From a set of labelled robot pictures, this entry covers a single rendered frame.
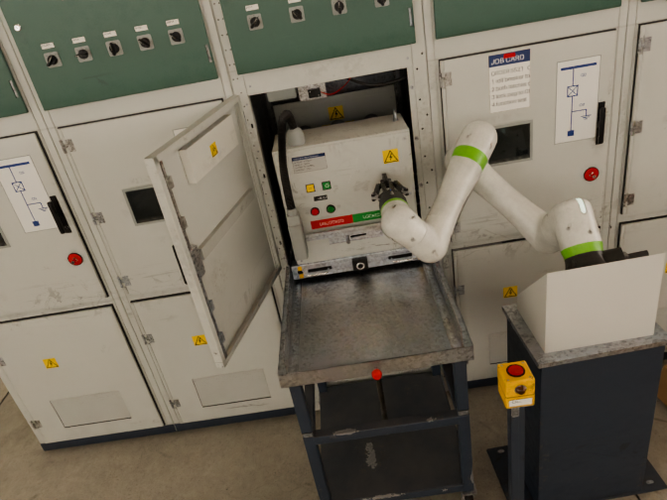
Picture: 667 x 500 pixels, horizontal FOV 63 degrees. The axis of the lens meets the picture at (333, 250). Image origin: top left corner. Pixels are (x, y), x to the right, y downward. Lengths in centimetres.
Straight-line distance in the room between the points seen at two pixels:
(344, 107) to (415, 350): 136
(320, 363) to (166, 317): 96
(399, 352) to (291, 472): 105
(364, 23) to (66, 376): 204
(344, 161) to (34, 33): 112
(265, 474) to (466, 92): 182
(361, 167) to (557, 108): 76
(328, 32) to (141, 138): 78
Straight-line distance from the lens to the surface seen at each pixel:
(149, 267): 241
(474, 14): 207
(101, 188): 231
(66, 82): 219
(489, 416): 274
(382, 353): 178
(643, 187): 252
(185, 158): 172
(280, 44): 201
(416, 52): 207
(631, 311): 194
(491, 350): 271
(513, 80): 215
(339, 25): 201
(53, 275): 257
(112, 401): 294
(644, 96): 238
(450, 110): 212
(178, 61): 207
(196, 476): 278
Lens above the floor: 199
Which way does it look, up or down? 29 degrees down
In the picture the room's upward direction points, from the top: 11 degrees counter-clockwise
